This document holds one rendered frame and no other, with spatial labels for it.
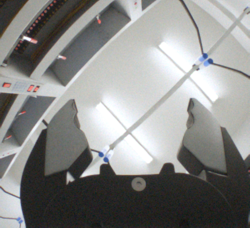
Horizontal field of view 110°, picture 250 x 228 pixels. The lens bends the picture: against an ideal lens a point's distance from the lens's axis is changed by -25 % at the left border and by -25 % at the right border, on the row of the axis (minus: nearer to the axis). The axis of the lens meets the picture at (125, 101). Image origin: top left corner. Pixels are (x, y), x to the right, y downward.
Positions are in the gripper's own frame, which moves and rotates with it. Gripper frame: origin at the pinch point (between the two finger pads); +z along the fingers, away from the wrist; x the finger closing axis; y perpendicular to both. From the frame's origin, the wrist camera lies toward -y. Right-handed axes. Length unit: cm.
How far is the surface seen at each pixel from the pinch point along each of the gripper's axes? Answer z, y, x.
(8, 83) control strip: 23, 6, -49
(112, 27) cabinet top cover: 72, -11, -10
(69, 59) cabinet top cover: 65, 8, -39
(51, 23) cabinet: 53, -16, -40
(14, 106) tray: 29, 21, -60
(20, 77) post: 29, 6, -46
